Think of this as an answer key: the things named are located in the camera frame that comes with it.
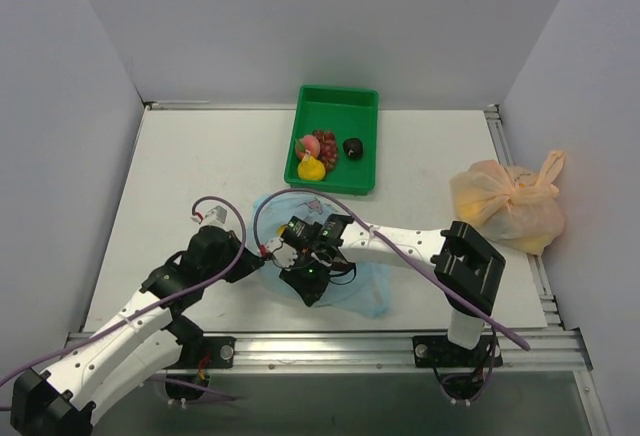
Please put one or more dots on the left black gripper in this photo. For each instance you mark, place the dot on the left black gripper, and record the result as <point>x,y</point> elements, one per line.
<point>248,264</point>

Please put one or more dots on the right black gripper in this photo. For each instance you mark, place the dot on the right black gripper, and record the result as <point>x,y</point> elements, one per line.
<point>307,286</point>

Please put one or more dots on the blue printed plastic bag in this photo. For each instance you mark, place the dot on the blue printed plastic bag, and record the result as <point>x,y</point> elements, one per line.
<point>365,291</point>

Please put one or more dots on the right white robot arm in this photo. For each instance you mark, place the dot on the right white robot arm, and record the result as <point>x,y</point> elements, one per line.
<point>458,261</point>

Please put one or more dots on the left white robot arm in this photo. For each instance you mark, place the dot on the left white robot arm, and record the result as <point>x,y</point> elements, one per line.
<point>148,334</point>

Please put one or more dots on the peach fruit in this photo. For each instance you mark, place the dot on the peach fruit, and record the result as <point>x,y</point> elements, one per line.
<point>307,144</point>

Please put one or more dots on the dark purple fruit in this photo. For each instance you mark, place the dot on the dark purple fruit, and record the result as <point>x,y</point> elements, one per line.
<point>353,148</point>

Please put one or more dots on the orange plastic bag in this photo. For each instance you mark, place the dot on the orange plastic bag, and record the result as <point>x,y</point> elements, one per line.
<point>511,205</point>

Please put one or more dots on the yellow pear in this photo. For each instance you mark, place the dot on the yellow pear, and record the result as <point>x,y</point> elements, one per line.
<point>311,169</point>

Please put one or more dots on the red grape bunch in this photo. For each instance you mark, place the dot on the red grape bunch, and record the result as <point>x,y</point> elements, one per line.
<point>329,149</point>

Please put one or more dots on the green plastic tray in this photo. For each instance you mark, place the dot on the green plastic tray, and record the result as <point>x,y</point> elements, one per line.
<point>338,126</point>

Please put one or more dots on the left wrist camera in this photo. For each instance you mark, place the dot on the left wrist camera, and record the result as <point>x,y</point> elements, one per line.
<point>215,217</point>

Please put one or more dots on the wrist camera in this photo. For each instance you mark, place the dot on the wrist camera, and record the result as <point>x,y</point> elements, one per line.
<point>279,253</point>
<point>215,217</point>

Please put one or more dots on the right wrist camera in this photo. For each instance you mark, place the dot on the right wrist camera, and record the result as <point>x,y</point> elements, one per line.
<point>279,253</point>

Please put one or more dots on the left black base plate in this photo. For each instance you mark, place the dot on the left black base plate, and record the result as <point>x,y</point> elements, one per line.
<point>215,351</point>

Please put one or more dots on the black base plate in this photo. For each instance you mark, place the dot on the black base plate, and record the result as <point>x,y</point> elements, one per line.
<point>215,351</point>
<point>439,352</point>

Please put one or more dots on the aluminium front rail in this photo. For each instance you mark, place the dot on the aluminium front rail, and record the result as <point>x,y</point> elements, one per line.
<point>551,350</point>

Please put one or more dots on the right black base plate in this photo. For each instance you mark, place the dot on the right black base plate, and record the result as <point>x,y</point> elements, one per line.
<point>439,352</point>

